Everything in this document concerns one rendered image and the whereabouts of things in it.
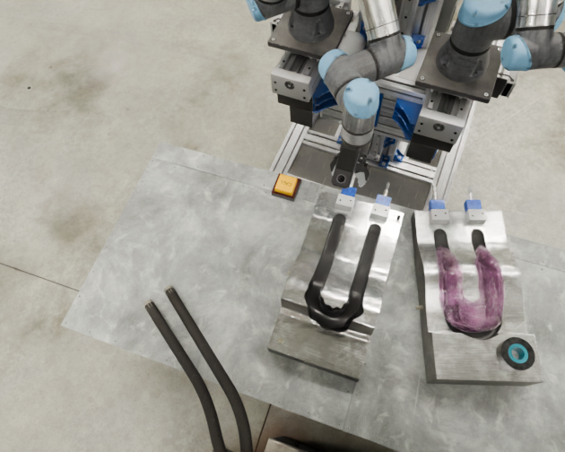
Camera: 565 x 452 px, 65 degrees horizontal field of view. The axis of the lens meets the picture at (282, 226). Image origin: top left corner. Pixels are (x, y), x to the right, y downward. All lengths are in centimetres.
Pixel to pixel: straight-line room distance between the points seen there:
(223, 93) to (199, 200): 142
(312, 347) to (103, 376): 129
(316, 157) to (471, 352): 133
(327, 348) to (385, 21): 82
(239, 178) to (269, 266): 34
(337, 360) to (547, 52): 88
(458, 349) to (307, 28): 104
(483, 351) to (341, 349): 36
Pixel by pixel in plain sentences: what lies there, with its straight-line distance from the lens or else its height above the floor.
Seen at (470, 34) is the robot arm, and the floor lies 120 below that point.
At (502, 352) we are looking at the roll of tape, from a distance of 127.
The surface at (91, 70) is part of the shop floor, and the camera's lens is 327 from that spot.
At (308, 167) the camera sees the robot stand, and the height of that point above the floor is 21.
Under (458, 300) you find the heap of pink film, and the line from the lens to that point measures 131.
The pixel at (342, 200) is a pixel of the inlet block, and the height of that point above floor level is 92.
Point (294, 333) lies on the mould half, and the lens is 127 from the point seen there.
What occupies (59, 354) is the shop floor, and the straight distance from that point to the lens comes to 244.
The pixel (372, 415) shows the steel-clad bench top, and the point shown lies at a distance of 132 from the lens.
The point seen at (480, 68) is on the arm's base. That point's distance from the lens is 151.
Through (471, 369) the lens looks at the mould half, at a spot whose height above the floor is 91.
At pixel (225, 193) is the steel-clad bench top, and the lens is 152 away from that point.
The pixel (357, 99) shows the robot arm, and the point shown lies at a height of 136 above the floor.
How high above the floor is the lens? 211
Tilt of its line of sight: 65 degrees down
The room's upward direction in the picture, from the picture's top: 8 degrees counter-clockwise
